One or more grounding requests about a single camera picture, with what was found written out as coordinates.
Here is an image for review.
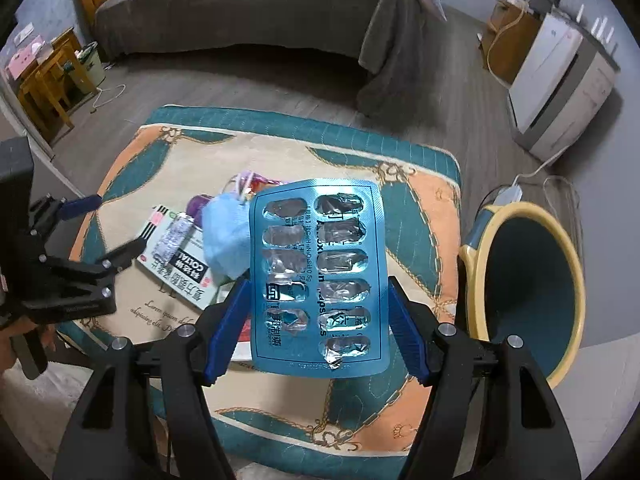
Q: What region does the wooden tv cabinet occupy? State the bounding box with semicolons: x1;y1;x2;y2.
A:
480;0;542;86

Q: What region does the light blue face mask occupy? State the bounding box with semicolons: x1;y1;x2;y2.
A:
202;193;250;280

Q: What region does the purple spray bottle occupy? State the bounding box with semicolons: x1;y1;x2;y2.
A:
186;194;212;229

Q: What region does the wooden bedside table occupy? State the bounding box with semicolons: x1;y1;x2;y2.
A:
17;27;93;144

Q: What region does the silver blister strip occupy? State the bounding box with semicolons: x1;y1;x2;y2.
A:
152;212;193;266

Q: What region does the white green medicine box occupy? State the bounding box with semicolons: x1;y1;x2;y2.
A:
138;205;233;311

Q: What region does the yellow teal trash bin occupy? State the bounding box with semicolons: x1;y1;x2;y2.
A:
456;202;586;388

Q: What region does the white wifi router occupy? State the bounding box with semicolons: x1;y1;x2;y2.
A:
575;3;617;56

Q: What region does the small green white bin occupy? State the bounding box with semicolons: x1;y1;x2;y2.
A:
68;41;105;94

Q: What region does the white power strip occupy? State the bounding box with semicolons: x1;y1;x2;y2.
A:
494;184;523;207

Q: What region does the white air purifier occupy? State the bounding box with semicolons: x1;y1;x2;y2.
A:
508;11;620;162

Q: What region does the bed with brown cover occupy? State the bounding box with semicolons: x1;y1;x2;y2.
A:
79;0;437;116

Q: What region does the person's left hand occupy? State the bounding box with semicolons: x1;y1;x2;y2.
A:
0;316;55;379

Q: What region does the white power cable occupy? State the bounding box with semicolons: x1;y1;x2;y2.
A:
484;0;584;241

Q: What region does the blue pill blister pack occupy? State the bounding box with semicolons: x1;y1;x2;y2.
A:
250;179;390;379

